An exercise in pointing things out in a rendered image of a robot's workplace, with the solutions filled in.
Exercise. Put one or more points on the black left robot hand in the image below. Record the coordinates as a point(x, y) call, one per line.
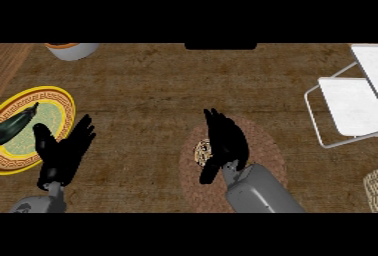
point(61, 156)

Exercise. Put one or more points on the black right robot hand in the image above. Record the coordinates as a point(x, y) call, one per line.
point(227, 140)

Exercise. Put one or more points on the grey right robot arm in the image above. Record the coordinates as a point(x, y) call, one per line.
point(261, 190)

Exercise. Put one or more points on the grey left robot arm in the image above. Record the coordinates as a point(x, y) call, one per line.
point(44, 201)

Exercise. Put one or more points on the pale frosted cupcake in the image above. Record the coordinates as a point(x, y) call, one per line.
point(203, 152)

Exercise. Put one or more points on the brown woven round placemat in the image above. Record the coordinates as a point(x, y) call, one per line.
point(268, 153)

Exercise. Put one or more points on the white tiered shelf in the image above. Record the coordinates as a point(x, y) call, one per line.
point(349, 106)

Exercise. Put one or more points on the yellow patterned plate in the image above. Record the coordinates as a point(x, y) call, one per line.
point(45, 140)

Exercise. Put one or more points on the dark green zucchini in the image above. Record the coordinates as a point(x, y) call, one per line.
point(17, 124)

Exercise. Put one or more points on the grey pot with orange rim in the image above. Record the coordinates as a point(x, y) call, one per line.
point(72, 50)

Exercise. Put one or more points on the pale wicker basket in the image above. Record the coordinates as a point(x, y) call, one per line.
point(373, 190)

